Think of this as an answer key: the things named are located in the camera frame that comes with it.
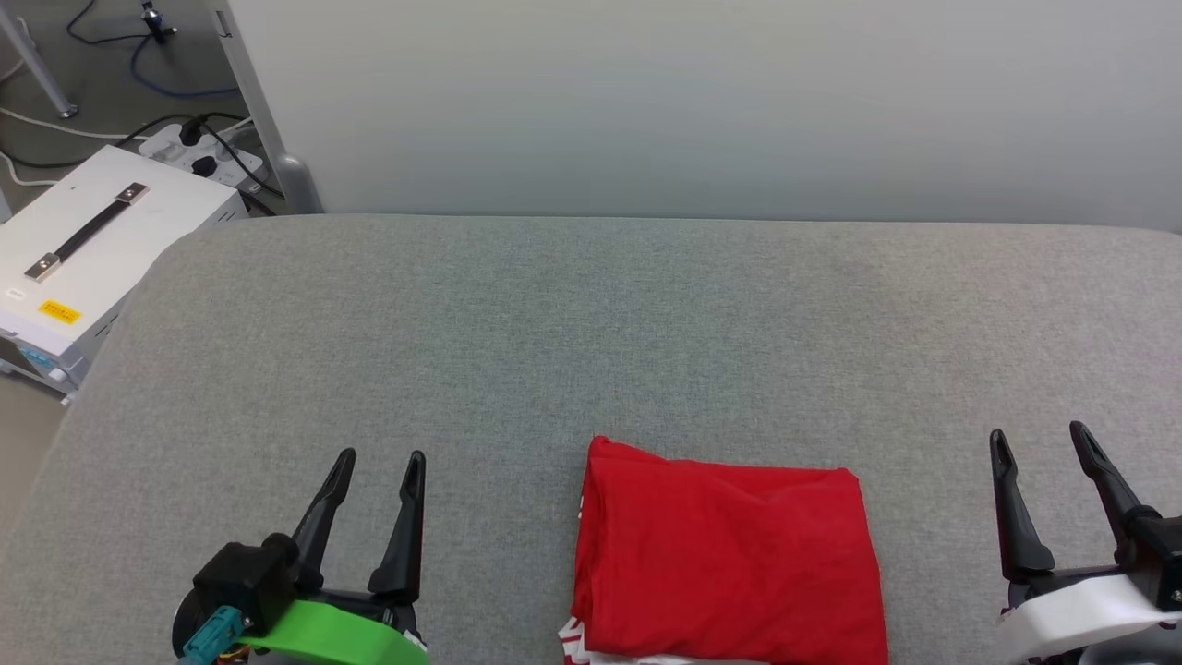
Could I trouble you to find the teal cable connector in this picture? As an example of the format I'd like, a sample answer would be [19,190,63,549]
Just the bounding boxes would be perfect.
[182,607,247,665]

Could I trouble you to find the white floor cable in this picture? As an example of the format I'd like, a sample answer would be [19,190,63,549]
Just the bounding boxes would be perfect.
[0,106,153,187]

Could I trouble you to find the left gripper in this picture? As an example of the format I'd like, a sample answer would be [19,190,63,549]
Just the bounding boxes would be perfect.
[238,448,431,665]

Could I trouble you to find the red and white shorts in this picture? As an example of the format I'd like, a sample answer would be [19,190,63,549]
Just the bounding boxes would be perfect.
[559,436,889,665]

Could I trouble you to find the dark blue floor cable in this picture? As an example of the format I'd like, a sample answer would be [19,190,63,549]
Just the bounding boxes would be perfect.
[129,37,239,101]

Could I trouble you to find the black floor cable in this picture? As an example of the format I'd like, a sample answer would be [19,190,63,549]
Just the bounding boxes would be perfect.
[66,0,151,45]

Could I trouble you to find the white metal table leg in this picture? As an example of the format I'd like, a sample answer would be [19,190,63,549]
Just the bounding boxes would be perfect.
[205,0,324,215]
[0,7,79,119]

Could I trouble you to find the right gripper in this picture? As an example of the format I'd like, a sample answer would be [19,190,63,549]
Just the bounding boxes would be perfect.
[990,421,1182,665]

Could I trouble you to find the white equipment box black handle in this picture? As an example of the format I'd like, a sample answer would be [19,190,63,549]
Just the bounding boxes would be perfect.
[0,145,248,396]

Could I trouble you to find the white power strip black plugs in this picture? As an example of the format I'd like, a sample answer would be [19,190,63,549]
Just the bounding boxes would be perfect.
[139,120,266,195]

